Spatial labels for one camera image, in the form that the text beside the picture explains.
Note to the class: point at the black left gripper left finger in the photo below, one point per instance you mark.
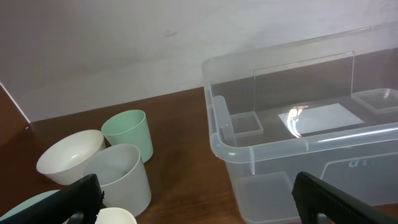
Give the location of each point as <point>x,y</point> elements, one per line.
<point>79,202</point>

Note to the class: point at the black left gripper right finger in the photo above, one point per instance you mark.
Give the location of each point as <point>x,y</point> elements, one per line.
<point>319,202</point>

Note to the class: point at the cream white cup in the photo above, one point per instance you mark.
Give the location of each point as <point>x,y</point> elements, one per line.
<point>115,215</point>

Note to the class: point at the white small bowl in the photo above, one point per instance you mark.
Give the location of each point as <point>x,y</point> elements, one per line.
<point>64,161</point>

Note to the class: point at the mint green bowl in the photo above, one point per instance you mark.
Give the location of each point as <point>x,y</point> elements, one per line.
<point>27,203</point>

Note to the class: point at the grey translucent cup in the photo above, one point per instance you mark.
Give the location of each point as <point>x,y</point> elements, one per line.
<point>122,176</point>

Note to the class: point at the white label in bin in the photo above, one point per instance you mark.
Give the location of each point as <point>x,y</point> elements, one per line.
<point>301,120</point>

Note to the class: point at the mint green cup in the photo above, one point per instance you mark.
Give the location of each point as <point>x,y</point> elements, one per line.
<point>130,127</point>

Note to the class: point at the clear plastic storage bin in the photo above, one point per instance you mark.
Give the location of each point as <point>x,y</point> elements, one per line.
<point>246,91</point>

